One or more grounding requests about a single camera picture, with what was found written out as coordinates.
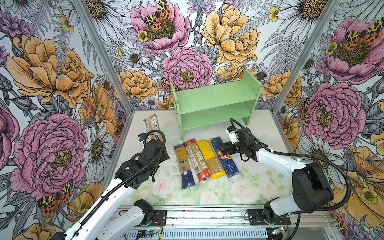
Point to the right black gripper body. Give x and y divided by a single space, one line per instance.
241 146

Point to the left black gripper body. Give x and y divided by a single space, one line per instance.
164 158

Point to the blue Barilla spaghetti box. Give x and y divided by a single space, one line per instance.
226 160

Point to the clear grey label spaghetti bag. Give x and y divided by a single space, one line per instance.
152 123

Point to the yellow blue spaghetti bag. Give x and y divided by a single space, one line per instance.
184 166

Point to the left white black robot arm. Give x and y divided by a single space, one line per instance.
96 223

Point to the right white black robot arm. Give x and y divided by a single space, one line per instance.
311 189

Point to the green wooden two-tier shelf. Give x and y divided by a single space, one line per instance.
214 104

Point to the yellow Pastatime spaghetti bag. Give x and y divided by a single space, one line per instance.
213 163

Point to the red white label spaghetti bag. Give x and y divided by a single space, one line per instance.
197 160

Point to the small green circuit board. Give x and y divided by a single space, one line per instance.
146 234

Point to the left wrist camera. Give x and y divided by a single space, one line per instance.
142 137

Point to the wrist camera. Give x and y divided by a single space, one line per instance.
232 133
142 137

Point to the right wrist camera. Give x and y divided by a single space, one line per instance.
232 133

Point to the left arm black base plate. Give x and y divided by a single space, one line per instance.
155 218

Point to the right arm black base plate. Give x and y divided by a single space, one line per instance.
261 217

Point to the aluminium front rail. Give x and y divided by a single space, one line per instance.
227 223

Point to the left aluminium corner post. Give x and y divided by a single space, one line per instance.
96 39

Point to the aluminium corner post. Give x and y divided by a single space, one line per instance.
323 22
96 39

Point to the right aluminium corner post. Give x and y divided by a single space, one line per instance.
323 22

